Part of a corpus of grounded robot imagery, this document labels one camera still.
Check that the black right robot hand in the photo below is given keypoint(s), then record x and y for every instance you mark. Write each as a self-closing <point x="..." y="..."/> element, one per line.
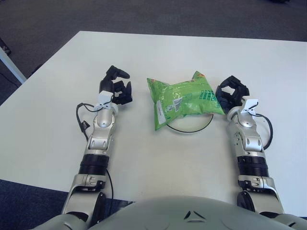
<point x="239" y="93"/>

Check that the white plate with black rim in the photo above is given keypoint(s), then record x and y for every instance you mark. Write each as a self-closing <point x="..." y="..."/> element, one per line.
<point x="189" y="124"/>

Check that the grey robot torso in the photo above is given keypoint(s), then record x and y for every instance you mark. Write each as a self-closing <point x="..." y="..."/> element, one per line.
<point x="192" y="210"/>

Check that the white table leg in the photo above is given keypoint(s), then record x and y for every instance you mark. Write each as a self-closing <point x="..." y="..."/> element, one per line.
<point x="12" y="67"/>

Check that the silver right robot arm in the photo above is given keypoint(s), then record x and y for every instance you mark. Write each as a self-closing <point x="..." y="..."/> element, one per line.
<point x="247" y="122"/>

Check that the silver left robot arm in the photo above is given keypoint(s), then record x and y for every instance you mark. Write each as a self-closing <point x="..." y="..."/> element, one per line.
<point x="104" y="122"/>

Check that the green snack bag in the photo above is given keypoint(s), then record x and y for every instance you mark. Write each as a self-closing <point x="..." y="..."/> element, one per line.
<point x="187" y="95"/>

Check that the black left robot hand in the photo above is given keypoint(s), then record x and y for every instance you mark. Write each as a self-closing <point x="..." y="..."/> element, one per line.
<point x="105" y="85"/>

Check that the black box under side table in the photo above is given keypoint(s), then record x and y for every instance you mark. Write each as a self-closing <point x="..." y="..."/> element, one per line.
<point x="4" y="45"/>

